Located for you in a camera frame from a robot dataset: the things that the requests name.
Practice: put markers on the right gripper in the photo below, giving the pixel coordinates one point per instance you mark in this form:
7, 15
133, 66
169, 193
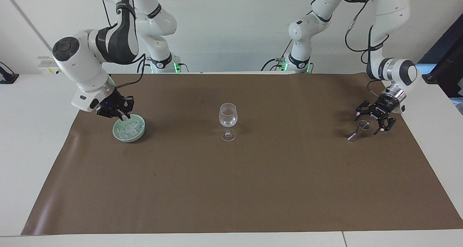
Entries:
110, 104

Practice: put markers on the light green bowl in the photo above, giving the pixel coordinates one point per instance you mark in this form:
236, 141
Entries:
135, 135

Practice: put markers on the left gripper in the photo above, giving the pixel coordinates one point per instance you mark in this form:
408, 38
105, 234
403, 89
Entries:
386, 106

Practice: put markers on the clear wine glass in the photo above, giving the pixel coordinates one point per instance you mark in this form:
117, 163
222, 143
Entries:
228, 118

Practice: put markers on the black stand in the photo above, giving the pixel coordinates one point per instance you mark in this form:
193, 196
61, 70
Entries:
7, 77
448, 59

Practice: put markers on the white box with yellow label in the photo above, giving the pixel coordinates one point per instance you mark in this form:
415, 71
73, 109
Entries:
49, 66

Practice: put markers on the small silver metal jigger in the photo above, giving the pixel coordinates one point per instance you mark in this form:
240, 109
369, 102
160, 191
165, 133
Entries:
362, 125

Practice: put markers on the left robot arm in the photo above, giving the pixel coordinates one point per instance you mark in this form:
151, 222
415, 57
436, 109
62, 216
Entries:
389, 8

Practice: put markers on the pile of clear ice cubes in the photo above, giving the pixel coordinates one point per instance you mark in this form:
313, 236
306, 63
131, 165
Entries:
128, 130

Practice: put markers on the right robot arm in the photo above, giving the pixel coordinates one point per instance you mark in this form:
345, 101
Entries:
83, 64

